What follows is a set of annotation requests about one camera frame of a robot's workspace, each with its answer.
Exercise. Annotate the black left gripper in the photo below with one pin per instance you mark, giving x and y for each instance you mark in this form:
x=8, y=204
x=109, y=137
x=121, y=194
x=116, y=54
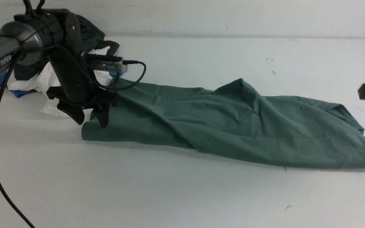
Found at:
x=79, y=89

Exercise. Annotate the green long-sleeve top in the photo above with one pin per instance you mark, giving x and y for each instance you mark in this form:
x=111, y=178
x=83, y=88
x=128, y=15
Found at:
x=236, y=122

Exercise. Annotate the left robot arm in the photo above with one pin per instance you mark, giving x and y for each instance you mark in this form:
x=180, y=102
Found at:
x=26, y=39

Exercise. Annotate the black garment under pile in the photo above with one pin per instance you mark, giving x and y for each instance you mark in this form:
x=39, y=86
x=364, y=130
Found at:
x=111, y=46

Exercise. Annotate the blue crumpled shirt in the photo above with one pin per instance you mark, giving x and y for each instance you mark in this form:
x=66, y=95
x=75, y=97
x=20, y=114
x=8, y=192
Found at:
x=41, y=84

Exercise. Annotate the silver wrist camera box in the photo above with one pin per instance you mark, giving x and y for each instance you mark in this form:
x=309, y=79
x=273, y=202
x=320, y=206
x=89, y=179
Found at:
x=106, y=63

